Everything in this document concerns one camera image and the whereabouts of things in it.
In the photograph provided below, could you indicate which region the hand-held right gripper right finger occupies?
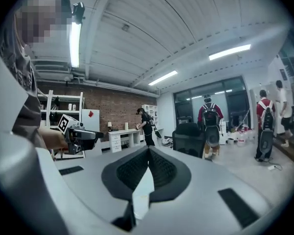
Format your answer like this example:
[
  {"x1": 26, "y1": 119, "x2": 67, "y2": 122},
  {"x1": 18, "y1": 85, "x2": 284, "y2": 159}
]
[{"x1": 136, "y1": 145, "x2": 271, "y2": 235}]

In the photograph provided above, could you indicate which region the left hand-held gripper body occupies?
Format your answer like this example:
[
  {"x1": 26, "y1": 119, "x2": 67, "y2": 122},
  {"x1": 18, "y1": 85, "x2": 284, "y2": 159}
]
[{"x1": 58, "y1": 114, "x2": 84, "y2": 156}]

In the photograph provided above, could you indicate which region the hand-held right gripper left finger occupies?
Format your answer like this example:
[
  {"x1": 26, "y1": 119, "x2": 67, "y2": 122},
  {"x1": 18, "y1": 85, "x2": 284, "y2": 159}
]
[{"x1": 36, "y1": 145, "x2": 150, "y2": 232}]

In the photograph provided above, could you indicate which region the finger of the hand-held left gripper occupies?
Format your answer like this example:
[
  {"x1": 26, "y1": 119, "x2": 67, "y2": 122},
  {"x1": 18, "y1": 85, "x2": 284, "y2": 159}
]
[{"x1": 81, "y1": 129, "x2": 105, "y2": 151}]

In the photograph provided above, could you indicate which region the person's left forearm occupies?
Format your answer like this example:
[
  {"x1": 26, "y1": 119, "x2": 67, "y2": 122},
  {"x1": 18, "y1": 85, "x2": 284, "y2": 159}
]
[{"x1": 38, "y1": 126, "x2": 68, "y2": 150}]

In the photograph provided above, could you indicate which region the white board with red mark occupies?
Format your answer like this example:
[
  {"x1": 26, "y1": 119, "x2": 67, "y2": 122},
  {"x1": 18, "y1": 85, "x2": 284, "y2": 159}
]
[{"x1": 81, "y1": 108, "x2": 100, "y2": 133}]

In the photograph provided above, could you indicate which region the white desk with drawers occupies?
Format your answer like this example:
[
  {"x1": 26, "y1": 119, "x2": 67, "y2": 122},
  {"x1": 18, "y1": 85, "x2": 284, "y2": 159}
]
[{"x1": 107, "y1": 129, "x2": 144, "y2": 153}]

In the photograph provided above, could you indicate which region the white storage shelf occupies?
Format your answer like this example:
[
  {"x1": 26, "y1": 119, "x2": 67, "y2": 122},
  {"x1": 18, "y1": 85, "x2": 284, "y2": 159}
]
[{"x1": 38, "y1": 90, "x2": 85, "y2": 160}]

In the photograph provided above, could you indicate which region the black mesh office chair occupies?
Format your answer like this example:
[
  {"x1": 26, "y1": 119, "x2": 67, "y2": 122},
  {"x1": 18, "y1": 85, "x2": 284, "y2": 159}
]
[{"x1": 171, "y1": 122, "x2": 206, "y2": 159}]

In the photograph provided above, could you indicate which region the black white backpack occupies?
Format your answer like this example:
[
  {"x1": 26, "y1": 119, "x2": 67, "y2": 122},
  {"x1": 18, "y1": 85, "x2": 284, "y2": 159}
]
[
  {"x1": 147, "y1": 114, "x2": 162, "y2": 139},
  {"x1": 259, "y1": 101, "x2": 275, "y2": 160},
  {"x1": 202, "y1": 103, "x2": 221, "y2": 148}
]

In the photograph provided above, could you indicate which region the person's grey t-shirt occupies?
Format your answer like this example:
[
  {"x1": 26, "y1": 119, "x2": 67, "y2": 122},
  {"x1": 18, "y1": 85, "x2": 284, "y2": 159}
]
[{"x1": 0, "y1": 28, "x2": 49, "y2": 149}]

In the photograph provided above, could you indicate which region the group of clear water jugs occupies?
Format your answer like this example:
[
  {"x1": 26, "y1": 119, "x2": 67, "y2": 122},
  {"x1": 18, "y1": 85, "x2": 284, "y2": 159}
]
[{"x1": 226, "y1": 127, "x2": 257, "y2": 148}]

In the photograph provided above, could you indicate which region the ceiling air conditioner unit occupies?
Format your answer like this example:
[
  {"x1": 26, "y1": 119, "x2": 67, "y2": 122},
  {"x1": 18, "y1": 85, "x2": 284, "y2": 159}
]
[{"x1": 30, "y1": 59, "x2": 73, "y2": 82}]

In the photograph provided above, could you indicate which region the dark framed window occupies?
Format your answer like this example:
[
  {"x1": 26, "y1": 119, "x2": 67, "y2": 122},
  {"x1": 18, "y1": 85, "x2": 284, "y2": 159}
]
[
  {"x1": 173, "y1": 89, "x2": 193, "y2": 126},
  {"x1": 222, "y1": 76, "x2": 250, "y2": 129}
]

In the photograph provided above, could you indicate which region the long ceiling light panel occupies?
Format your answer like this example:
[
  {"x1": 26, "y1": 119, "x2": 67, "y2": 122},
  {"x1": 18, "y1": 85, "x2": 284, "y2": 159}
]
[
  {"x1": 69, "y1": 21, "x2": 82, "y2": 68},
  {"x1": 209, "y1": 44, "x2": 251, "y2": 61},
  {"x1": 148, "y1": 70, "x2": 178, "y2": 86}
]

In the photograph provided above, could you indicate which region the wooden step platform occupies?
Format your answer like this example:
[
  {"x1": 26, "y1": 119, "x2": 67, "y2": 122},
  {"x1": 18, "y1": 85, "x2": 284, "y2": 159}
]
[{"x1": 271, "y1": 137, "x2": 294, "y2": 168}]

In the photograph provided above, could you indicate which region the person's head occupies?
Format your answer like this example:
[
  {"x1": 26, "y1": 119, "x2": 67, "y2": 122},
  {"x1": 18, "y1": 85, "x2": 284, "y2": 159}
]
[{"x1": 14, "y1": 0, "x2": 72, "y2": 51}]

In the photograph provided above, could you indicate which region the white wall shelf unit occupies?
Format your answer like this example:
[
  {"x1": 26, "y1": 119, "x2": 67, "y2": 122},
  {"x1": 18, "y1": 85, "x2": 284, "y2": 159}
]
[{"x1": 141, "y1": 104, "x2": 165, "y2": 144}]

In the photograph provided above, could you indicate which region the black head-mounted camera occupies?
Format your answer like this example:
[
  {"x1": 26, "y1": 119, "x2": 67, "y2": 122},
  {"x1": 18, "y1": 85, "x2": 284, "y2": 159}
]
[{"x1": 72, "y1": 1, "x2": 86, "y2": 24}]

